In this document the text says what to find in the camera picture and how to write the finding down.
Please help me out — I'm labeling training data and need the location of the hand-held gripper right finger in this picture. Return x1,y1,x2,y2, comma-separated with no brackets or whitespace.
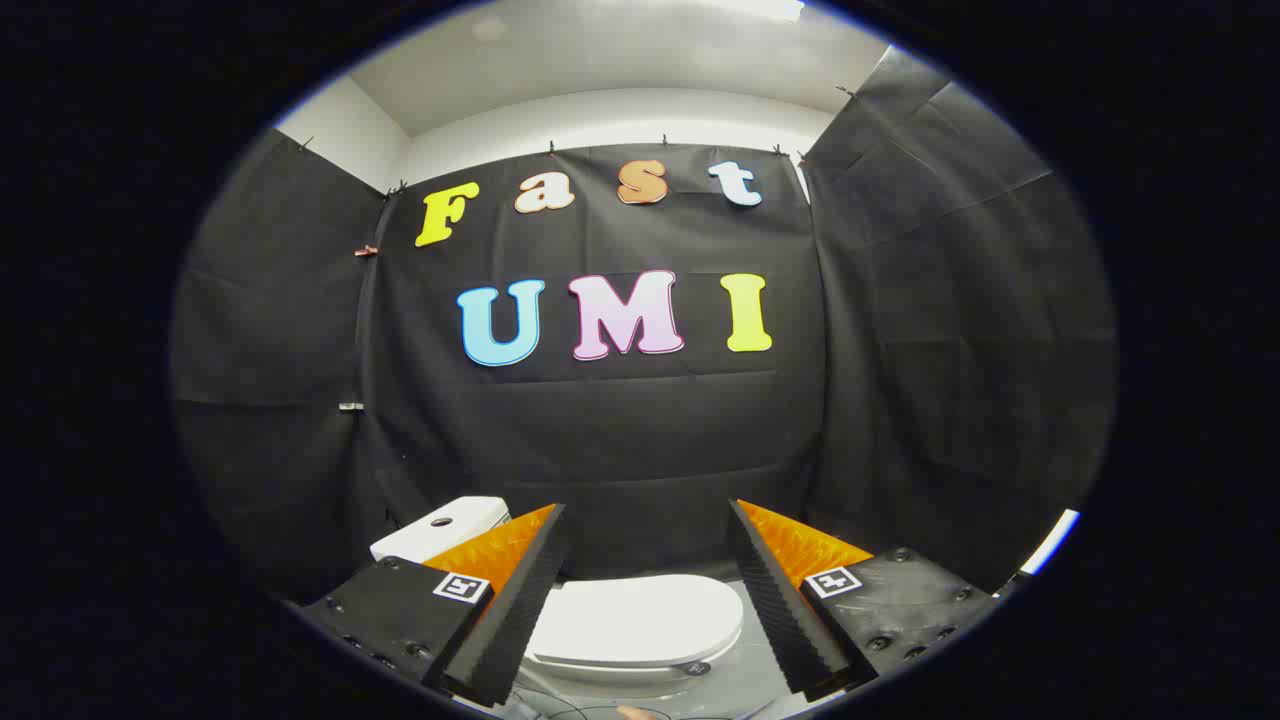
727,499,1002,703

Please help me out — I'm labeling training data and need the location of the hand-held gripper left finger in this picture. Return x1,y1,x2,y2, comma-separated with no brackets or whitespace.
300,503,568,708

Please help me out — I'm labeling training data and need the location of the white toilet lid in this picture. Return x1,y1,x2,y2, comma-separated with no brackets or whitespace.
525,573,746,669

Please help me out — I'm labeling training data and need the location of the white ceramic toilet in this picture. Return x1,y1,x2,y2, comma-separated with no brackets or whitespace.
370,496,746,701

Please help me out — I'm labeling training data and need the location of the white toilet seat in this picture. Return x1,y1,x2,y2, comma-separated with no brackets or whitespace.
528,648,743,687

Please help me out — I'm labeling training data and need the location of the black backdrop cloth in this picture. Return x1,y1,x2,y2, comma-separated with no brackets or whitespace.
168,45,1118,603

